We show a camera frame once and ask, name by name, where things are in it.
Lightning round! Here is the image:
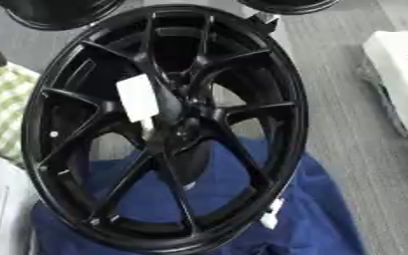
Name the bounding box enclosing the black spoked wheel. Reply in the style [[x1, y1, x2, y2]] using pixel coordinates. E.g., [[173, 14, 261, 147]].
[[19, 3, 310, 254]]

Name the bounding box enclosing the white tag on wheel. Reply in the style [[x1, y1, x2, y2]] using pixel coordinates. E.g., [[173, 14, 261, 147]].
[[258, 197, 288, 231]]

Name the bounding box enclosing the black round wheel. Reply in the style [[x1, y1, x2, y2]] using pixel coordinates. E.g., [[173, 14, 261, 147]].
[[235, 0, 342, 16], [0, 0, 127, 32]]

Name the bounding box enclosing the green white checked cloth table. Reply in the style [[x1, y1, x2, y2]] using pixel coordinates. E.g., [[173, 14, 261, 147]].
[[0, 61, 43, 164]]

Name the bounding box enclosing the white panel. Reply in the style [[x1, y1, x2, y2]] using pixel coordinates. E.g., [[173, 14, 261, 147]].
[[0, 148, 41, 255]]

